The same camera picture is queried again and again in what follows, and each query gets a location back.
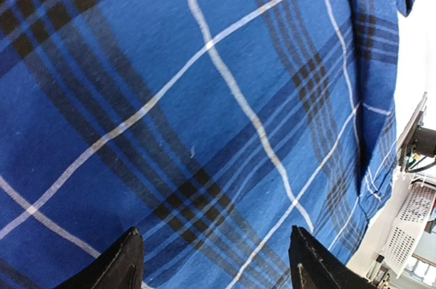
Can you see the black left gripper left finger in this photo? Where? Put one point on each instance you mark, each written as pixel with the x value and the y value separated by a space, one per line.
pixel 120 266

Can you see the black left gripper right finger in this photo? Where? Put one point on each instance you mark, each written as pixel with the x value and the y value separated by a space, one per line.
pixel 313 266

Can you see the dark blue plaid shirt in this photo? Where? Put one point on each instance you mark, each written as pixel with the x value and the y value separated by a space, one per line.
pixel 210 127

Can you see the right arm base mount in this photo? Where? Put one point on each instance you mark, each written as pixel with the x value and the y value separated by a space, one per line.
pixel 416 145

